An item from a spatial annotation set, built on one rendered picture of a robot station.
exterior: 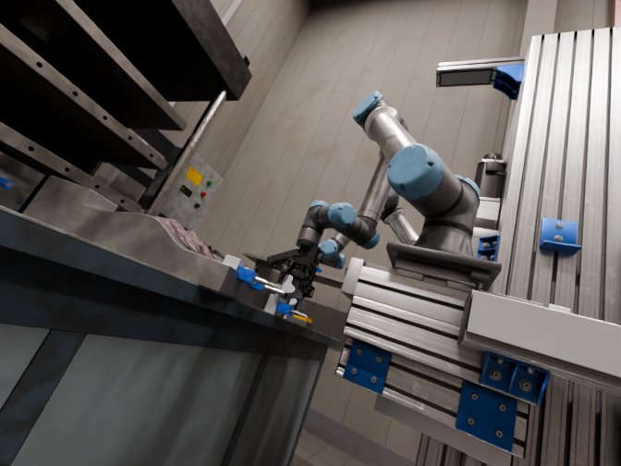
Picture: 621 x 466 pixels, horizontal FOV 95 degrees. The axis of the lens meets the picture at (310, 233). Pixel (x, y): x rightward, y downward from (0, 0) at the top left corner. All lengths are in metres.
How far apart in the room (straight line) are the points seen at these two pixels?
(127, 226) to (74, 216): 0.13
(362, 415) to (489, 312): 2.67
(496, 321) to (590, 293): 0.42
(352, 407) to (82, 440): 2.68
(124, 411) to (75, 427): 0.08
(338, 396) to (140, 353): 2.67
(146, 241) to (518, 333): 0.69
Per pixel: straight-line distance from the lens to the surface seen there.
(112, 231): 0.74
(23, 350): 0.56
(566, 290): 0.93
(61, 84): 1.42
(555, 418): 0.88
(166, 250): 0.66
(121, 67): 1.57
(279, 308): 0.90
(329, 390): 3.22
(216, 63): 1.73
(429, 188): 0.68
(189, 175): 1.77
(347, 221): 0.86
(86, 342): 0.59
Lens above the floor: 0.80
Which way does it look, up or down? 18 degrees up
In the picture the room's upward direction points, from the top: 21 degrees clockwise
